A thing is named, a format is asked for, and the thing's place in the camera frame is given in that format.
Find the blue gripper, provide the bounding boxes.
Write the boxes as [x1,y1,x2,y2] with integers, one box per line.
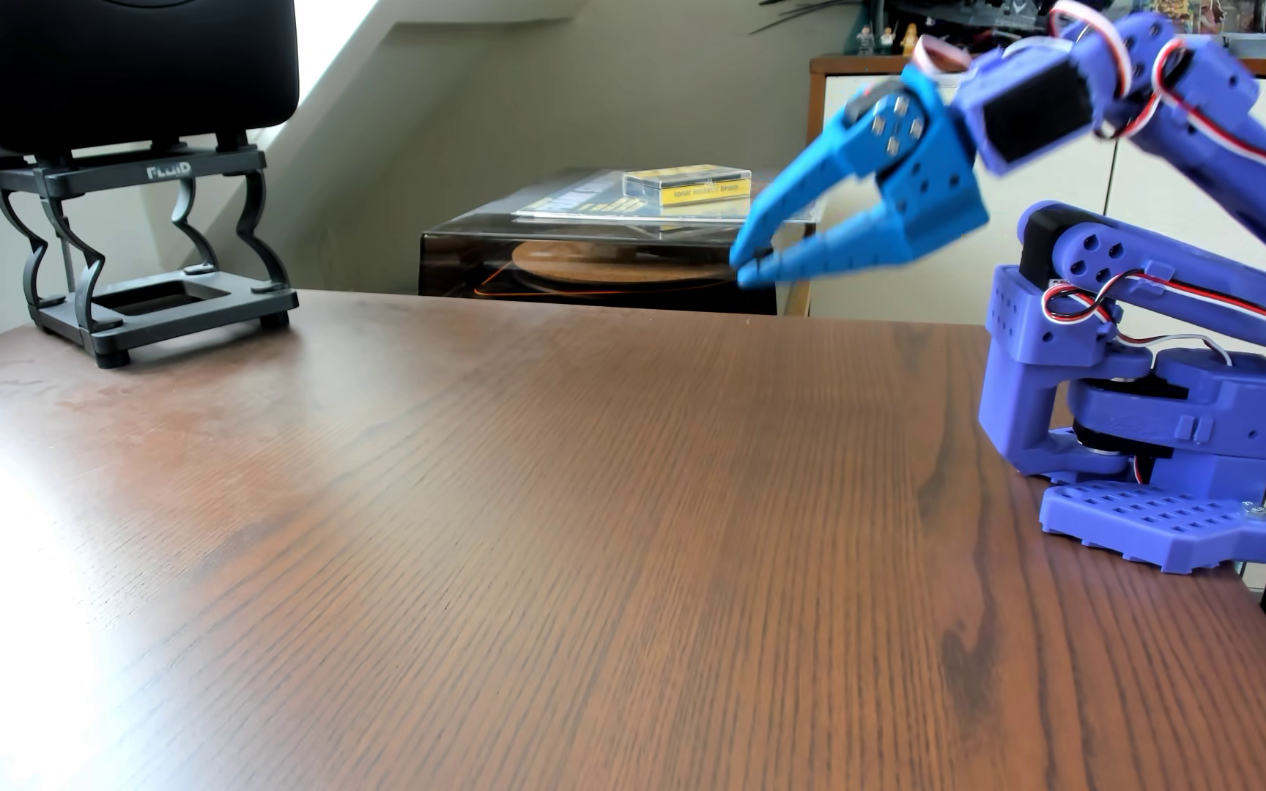
[730,66,993,290]

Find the white cabinet with wooden top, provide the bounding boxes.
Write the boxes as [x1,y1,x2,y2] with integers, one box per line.
[804,53,1266,364]

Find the yellow cassette case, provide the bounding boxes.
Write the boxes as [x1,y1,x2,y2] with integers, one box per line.
[622,165,754,208]

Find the plant leaves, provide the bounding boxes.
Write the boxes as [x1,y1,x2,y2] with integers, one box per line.
[752,0,856,34]

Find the dark brick model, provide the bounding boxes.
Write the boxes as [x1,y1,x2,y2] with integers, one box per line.
[919,0,1074,55]

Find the cork turntable mat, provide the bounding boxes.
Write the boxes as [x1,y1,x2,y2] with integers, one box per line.
[510,239,742,289]

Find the turntable with clear cover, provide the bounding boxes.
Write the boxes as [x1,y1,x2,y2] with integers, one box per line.
[418,168,830,318]

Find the black speaker stand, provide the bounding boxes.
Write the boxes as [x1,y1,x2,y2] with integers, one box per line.
[0,134,300,369]

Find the black studio speaker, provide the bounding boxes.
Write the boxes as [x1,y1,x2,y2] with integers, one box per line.
[0,0,301,164]

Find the red white black base cable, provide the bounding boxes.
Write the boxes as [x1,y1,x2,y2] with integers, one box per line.
[1040,268,1266,371]

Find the red white black wrist cable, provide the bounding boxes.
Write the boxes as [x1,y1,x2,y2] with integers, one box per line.
[911,0,1136,141]

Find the red white black forearm cable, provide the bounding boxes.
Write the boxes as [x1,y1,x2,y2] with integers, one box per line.
[1122,37,1266,228]

